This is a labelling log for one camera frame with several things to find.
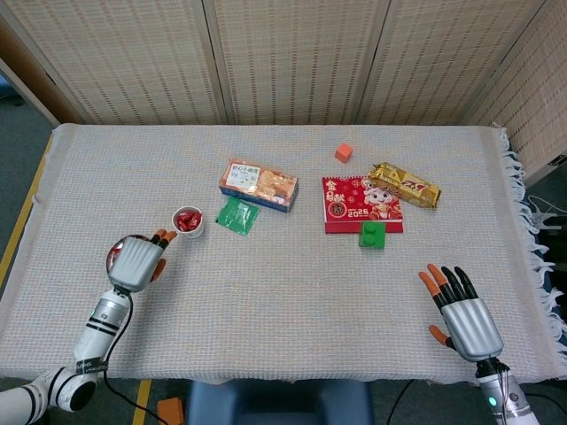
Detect white clamp with cable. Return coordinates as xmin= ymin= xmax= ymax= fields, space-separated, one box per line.
xmin=524 ymin=194 xmax=560 ymax=234

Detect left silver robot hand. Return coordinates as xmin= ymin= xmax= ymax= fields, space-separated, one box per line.
xmin=107 ymin=228 xmax=178 ymax=293

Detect green toy building block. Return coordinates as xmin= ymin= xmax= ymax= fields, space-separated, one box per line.
xmin=357 ymin=220 xmax=387 ymax=250

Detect orange block on floor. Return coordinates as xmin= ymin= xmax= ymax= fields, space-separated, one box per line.
xmin=157 ymin=397 xmax=185 ymax=425

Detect orange and blue cookie box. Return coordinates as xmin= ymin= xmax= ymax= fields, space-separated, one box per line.
xmin=219 ymin=158 xmax=300 ymax=214

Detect green foil sachet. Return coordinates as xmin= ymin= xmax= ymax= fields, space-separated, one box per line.
xmin=214 ymin=196 xmax=262 ymax=238

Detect white woven tablecloth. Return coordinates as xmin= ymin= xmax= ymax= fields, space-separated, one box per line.
xmin=0 ymin=121 xmax=567 ymax=387

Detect gold biscuit packet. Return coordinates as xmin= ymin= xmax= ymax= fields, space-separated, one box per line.
xmin=366 ymin=161 xmax=443 ymax=212

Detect woven rattan screen panel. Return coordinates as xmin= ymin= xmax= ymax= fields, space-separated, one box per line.
xmin=0 ymin=0 xmax=229 ymax=126
xmin=462 ymin=0 xmax=567 ymax=187
xmin=202 ymin=0 xmax=392 ymax=126
xmin=356 ymin=0 xmax=547 ymax=126

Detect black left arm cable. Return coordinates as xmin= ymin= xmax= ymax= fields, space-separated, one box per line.
xmin=102 ymin=290 xmax=172 ymax=425

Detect blue padded chair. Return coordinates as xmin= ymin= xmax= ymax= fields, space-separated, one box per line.
xmin=184 ymin=379 xmax=376 ymax=425

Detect thin black wrist wires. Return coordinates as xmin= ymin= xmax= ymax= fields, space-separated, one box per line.
xmin=489 ymin=360 xmax=517 ymax=425

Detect red desk calendar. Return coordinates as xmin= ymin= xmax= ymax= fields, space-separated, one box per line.
xmin=321 ymin=174 xmax=405 ymax=235

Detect black floor cable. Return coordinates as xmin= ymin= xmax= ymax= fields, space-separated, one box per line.
xmin=385 ymin=379 xmax=416 ymax=425

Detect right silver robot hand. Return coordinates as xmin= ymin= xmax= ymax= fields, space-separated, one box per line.
xmin=418 ymin=263 xmax=505 ymax=363

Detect white paper cup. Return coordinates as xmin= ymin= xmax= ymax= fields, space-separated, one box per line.
xmin=171 ymin=205 xmax=206 ymax=241

